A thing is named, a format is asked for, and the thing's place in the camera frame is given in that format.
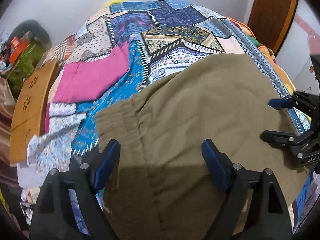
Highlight olive khaki pants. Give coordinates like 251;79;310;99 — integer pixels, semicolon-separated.
96;54;308;239

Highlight striped brown curtain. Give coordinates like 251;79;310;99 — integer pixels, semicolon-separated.
0;77;17;170

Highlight orange wooden lap table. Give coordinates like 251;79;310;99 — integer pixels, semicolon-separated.
9;60;58;166

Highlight pink folded garment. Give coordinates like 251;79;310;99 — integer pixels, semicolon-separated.
53;42;129;103

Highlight blue patchwork bedspread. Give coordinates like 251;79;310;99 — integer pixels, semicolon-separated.
18;1;312;229

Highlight green bag of clutter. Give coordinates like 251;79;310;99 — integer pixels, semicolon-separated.
4;42;45;94

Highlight orange box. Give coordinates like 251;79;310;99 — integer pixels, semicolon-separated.
9;36;30;65

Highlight dark grey neck pillow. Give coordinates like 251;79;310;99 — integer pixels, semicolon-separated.
7;20;52;50

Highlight yellow curved headboard object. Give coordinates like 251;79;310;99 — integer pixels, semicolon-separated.
104;0;125;7

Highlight brown wooden door frame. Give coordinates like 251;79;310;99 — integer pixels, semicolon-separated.
247;0;298;54

